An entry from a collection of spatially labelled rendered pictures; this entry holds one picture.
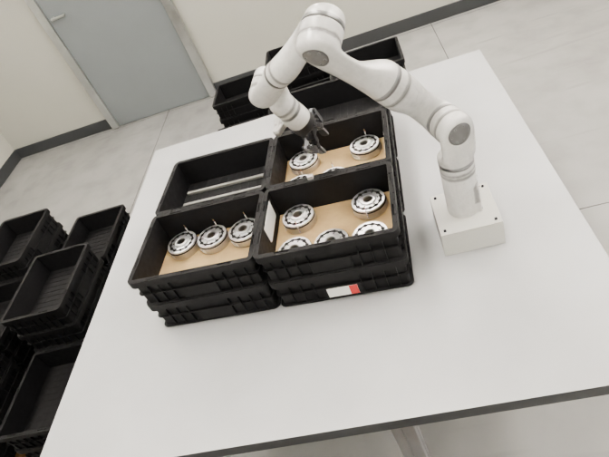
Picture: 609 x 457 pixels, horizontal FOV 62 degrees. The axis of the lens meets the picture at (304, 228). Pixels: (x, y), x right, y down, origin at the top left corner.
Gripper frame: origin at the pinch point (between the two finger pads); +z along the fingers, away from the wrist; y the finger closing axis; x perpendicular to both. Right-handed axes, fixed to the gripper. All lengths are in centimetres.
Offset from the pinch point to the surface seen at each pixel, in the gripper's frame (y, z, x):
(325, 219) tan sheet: -23.6, 6.1, -0.9
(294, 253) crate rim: -39.2, -11.6, -3.4
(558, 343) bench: -55, 12, -64
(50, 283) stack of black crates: -42, 19, 154
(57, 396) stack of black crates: -90, 22, 131
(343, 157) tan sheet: 3.9, 19.1, 3.2
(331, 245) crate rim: -36.7, -9.8, -13.0
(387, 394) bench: -72, 0, -28
